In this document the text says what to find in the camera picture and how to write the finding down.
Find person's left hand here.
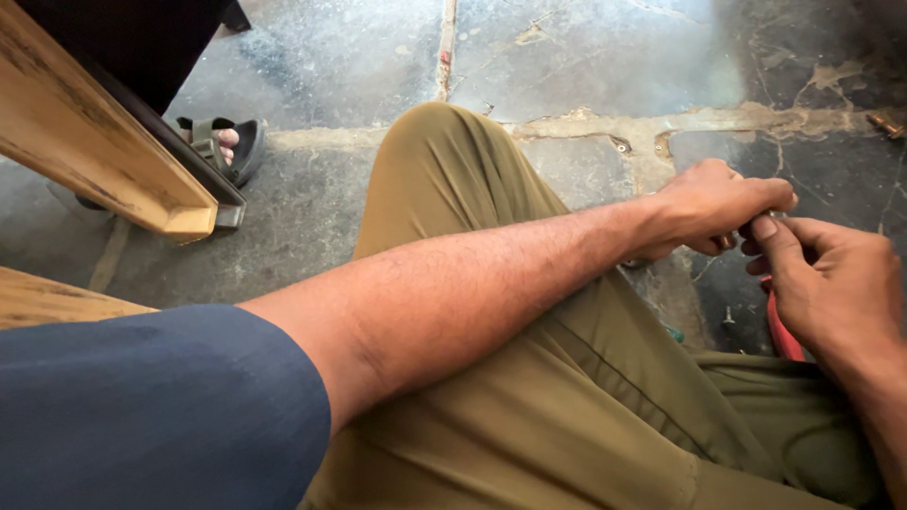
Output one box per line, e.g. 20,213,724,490
633,159,799,261

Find person's right hand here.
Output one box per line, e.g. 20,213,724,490
739,214,907,364

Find small metal fitting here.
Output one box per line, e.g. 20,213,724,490
714,208,789,251

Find brass pipe fitting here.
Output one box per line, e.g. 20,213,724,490
866,112,906,140

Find person's olive trousers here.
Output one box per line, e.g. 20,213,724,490
298,101,895,510

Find person's blue shirt sleeve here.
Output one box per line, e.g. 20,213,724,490
0,304,333,510

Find light wooden beam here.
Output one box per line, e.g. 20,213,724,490
0,0,219,245

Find flat wooden board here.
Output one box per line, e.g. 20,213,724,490
0,265,158,331

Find red tool handle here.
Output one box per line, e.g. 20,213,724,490
760,275,806,363

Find grey strap sandal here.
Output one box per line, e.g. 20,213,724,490
176,116,269,189

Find dark metal rail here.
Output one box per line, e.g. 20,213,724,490
77,55,248,230

